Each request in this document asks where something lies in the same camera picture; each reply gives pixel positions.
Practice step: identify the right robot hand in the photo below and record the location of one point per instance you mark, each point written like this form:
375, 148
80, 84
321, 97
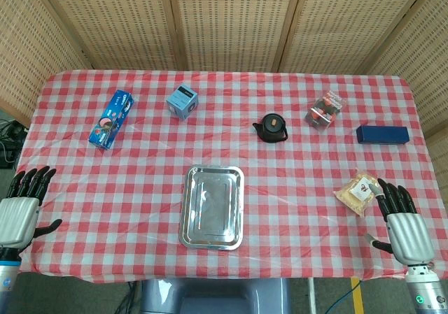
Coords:
409, 230

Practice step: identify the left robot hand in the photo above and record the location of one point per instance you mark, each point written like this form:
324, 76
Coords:
15, 219

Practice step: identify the yellow snack packet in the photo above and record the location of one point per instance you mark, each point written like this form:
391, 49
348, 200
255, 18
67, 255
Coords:
358, 193

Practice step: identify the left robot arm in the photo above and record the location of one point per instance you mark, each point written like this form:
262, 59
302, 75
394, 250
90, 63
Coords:
7, 279

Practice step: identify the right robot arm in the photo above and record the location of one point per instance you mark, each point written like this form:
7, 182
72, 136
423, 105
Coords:
425, 287

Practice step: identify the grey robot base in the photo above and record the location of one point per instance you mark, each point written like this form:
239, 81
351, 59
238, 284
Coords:
215, 296

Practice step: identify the metal tray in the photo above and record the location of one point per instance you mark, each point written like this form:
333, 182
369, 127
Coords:
212, 207

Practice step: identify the dark blue long box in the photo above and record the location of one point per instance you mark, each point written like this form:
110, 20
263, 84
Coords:
382, 134

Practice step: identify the blue Oreo cookie box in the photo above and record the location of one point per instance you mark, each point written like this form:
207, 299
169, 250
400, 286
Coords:
111, 119

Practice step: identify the clear pack of red snacks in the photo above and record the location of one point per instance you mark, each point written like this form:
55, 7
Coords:
325, 110

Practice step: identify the black teapot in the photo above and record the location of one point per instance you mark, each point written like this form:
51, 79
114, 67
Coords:
272, 128

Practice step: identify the red white checkered tablecloth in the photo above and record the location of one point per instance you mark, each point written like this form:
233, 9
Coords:
224, 174

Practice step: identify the light blue cube box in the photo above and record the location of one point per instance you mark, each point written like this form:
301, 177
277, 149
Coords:
182, 101

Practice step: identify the woven bamboo folding screen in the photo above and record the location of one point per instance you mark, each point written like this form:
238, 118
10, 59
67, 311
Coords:
224, 23

